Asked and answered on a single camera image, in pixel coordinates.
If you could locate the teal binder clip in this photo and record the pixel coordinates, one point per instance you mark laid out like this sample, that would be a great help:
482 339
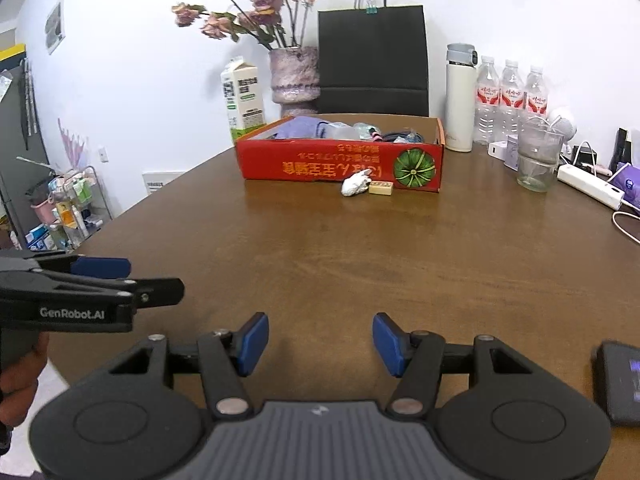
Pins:
371 7

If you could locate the purple cloth pouch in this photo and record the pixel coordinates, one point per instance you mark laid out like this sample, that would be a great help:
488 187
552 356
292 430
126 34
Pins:
300 127

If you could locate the white thermos bottle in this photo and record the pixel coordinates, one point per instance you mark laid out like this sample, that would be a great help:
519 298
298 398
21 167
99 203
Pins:
460 105

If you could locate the black power plug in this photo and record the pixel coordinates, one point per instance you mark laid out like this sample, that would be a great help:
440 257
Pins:
582 154

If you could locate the clear glass cup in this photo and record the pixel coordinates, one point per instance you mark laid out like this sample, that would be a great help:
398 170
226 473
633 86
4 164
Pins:
537 170

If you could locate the white flat carton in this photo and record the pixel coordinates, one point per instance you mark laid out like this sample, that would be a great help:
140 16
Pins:
162 182

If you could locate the black panel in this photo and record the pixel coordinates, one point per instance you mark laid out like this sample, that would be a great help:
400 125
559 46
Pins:
15 160

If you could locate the pink wall sticker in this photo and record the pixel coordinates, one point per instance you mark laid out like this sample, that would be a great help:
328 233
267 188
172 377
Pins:
72 145

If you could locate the pink pen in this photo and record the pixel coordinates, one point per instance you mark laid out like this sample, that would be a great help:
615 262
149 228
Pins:
597 168

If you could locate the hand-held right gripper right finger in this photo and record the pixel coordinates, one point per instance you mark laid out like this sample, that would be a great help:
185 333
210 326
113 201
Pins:
387 345

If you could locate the small pale tin box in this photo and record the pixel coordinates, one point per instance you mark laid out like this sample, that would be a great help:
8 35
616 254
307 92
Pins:
511 152

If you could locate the purple tissue pack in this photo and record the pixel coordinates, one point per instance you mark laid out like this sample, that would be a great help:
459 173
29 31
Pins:
627 185

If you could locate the pink ceramic vase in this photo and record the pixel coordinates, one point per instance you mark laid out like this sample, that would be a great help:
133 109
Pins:
295 80

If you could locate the white wall socket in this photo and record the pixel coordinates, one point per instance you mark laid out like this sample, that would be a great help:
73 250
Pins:
103 154

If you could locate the translucent plastic container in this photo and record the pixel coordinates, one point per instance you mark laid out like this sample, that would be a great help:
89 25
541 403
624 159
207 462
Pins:
340 131

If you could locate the black smartphone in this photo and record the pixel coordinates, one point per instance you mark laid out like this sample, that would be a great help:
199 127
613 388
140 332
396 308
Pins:
617 385

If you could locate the white charger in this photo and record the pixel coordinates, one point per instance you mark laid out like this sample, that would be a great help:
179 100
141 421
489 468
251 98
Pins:
497 151

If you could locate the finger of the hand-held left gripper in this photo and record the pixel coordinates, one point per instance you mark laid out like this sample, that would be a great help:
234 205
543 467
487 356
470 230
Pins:
155 292
100 267

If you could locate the assorted toiletry bottles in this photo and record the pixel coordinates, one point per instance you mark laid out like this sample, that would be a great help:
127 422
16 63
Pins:
67 215

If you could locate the crumpled white paper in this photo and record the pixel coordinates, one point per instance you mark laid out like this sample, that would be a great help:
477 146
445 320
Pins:
356 184

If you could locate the black bottle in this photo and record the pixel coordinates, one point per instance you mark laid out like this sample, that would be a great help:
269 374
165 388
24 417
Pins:
635 147
620 150

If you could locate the wooden desktop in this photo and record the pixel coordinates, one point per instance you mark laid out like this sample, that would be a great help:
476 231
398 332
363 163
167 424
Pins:
350 250

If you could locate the red cardboard box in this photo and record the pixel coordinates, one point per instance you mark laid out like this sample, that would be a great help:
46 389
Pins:
300 165

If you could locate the small wooden block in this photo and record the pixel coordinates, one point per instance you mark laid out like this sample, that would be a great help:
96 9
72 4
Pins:
381 188

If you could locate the black paper bag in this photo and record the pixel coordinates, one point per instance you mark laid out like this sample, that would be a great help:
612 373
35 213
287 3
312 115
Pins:
372 60

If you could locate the white round gadget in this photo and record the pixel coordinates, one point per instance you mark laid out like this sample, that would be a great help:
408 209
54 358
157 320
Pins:
562 122

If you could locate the person's left hand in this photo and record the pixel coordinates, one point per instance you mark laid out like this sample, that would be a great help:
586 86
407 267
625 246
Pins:
25 390

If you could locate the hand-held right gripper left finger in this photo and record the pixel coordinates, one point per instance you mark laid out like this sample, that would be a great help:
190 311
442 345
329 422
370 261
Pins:
252 344

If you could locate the dried pink flowers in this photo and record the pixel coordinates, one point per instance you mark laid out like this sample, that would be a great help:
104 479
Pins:
260 15

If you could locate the white power strip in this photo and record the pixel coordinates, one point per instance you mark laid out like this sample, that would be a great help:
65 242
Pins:
590 185

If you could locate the wall picture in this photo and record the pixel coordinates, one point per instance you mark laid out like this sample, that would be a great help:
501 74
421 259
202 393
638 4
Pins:
55 25

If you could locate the white green milk carton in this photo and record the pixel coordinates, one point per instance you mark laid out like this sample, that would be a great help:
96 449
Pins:
245 105

